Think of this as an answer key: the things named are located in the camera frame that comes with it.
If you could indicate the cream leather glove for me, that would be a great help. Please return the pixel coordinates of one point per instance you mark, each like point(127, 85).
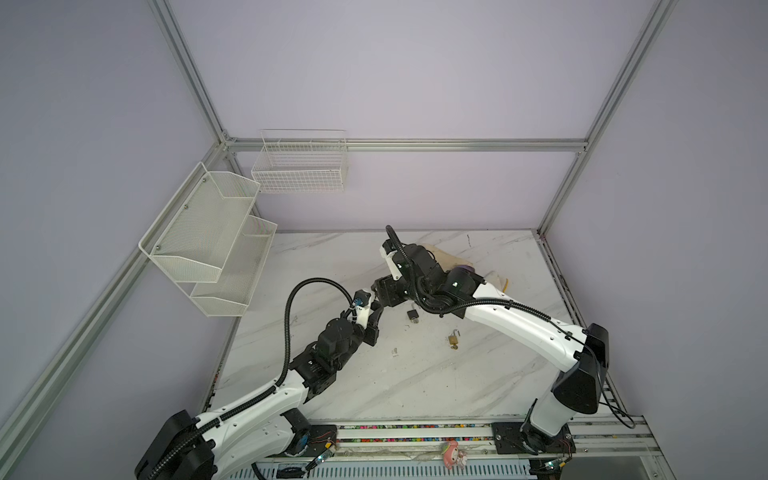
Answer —
point(446, 260)

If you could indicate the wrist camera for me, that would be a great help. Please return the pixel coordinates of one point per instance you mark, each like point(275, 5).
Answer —
point(387, 252)
point(362, 306)

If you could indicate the white mesh two-tier shelf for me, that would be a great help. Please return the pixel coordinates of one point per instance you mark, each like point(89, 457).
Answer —
point(209, 242)

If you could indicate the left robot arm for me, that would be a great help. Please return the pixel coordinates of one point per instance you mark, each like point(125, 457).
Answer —
point(218, 443)

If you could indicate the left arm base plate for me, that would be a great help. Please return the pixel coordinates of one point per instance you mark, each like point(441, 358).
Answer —
point(311, 442)

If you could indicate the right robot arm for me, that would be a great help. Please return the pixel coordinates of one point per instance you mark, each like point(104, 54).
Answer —
point(580, 354)

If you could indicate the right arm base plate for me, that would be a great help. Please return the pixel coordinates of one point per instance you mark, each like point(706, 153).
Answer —
point(520, 438)

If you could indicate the white wire basket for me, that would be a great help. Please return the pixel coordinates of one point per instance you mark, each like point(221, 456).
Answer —
point(293, 161)

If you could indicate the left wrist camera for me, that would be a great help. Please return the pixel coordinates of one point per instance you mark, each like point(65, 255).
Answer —
point(362, 306)

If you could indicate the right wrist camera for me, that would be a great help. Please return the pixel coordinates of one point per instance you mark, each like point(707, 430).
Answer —
point(387, 252)

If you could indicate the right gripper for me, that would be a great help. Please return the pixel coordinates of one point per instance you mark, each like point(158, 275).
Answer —
point(382, 288)

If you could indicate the pink toy figure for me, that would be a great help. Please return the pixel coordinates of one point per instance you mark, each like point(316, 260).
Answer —
point(453, 457)

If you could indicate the brass padlock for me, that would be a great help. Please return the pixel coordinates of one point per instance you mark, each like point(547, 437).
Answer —
point(453, 339)

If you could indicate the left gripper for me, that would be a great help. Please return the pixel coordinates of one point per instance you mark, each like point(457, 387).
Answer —
point(371, 327)

